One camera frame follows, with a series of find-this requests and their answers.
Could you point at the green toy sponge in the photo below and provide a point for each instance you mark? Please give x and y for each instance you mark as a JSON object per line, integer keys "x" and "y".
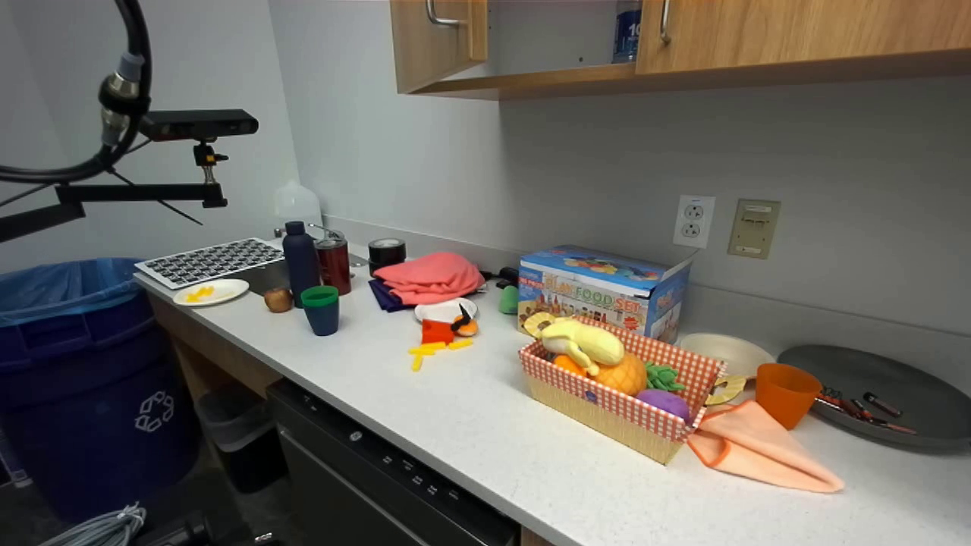
{"x": 509, "y": 301}

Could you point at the white wall outlet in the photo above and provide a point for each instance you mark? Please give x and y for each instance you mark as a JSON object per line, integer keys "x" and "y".
{"x": 694, "y": 218}

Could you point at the black trash bin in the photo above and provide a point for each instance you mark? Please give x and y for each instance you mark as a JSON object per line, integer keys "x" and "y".
{"x": 244, "y": 439}

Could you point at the dark navy cloth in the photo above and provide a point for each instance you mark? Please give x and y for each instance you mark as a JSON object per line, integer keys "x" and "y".
{"x": 386, "y": 299}

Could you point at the white small plate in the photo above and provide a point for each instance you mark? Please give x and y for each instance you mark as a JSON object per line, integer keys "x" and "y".
{"x": 449, "y": 309}

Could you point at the black stereo camera on stand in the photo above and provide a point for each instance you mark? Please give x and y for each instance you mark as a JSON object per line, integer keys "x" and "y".
{"x": 204, "y": 124}

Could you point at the dark blue bottle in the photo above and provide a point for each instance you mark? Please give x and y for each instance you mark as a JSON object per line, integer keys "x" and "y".
{"x": 299, "y": 256}

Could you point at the dark red tumbler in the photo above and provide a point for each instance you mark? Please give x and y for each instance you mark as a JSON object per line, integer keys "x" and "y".
{"x": 336, "y": 263}

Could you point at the beige bowl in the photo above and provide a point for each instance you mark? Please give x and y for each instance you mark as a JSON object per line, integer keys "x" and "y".
{"x": 740, "y": 356}

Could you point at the blue toy food box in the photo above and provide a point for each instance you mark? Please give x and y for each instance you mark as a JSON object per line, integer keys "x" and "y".
{"x": 611, "y": 290}

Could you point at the brown toy ball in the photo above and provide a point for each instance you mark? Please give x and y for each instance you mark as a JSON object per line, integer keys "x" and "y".
{"x": 277, "y": 301}

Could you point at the black tape roll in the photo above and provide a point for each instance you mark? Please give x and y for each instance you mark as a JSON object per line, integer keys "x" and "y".
{"x": 382, "y": 252}

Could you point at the coral pink cloth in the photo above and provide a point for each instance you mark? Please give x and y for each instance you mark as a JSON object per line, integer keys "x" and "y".
{"x": 428, "y": 281}

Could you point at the yellow toy banana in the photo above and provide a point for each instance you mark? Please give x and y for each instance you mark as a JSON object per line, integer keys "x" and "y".
{"x": 588, "y": 345}

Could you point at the white plate yellow food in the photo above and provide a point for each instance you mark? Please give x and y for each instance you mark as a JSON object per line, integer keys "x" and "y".
{"x": 211, "y": 292}

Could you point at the beige wall switch plate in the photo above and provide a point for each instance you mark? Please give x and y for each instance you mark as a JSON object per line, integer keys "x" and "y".
{"x": 754, "y": 227}

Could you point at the orange plastic cup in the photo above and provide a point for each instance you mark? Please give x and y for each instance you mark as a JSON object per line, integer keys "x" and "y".
{"x": 786, "y": 391}

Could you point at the black dishwasher front panel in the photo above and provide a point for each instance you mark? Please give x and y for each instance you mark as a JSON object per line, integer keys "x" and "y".
{"x": 355, "y": 490}

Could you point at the navy cup green rim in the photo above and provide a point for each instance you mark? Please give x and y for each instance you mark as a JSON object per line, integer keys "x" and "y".
{"x": 319, "y": 308}

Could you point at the dark grey round tray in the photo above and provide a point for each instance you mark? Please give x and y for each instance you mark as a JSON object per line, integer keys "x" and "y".
{"x": 884, "y": 402}

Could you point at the blue recycling bin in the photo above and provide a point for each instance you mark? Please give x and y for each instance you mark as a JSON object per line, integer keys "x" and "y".
{"x": 89, "y": 390}

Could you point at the silver door handle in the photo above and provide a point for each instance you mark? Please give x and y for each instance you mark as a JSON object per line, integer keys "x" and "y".
{"x": 667, "y": 21}
{"x": 435, "y": 17}

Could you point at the dish drying rack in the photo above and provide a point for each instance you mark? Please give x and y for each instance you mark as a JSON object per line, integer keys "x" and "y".
{"x": 211, "y": 263}

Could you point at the red checkered food basket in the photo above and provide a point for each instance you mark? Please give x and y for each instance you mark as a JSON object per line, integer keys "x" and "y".
{"x": 624, "y": 416}

